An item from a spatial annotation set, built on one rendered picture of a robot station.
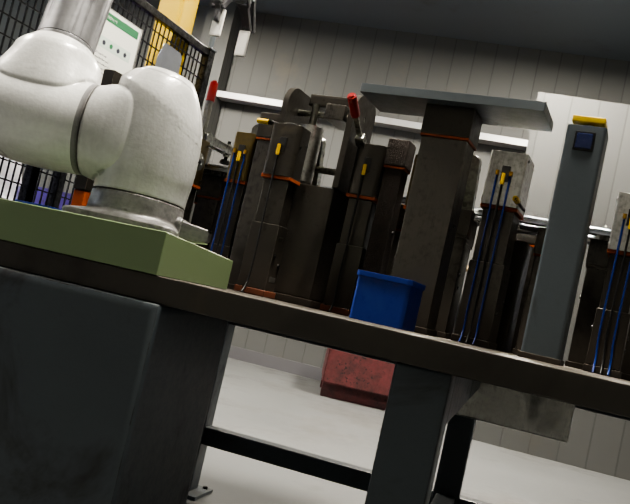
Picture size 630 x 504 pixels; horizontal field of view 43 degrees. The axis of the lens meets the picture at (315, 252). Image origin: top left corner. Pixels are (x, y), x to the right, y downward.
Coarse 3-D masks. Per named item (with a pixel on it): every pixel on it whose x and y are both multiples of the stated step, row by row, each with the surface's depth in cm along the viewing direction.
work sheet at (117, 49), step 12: (108, 24) 247; (120, 24) 252; (132, 24) 257; (108, 36) 248; (120, 36) 253; (132, 36) 258; (96, 48) 244; (108, 48) 249; (120, 48) 254; (132, 48) 259; (96, 60) 245; (108, 60) 250; (120, 60) 255; (132, 60) 260; (120, 72) 256
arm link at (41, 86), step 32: (64, 0) 136; (96, 0) 139; (32, 32) 133; (64, 32) 134; (96, 32) 139; (0, 64) 129; (32, 64) 129; (64, 64) 130; (96, 64) 136; (0, 96) 127; (32, 96) 127; (64, 96) 128; (0, 128) 128; (32, 128) 127; (64, 128) 127; (32, 160) 131; (64, 160) 130
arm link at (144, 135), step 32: (96, 96) 128; (128, 96) 128; (160, 96) 128; (192, 96) 132; (96, 128) 127; (128, 128) 127; (160, 128) 127; (192, 128) 131; (96, 160) 127; (128, 160) 126; (160, 160) 127; (192, 160) 132; (160, 192) 127
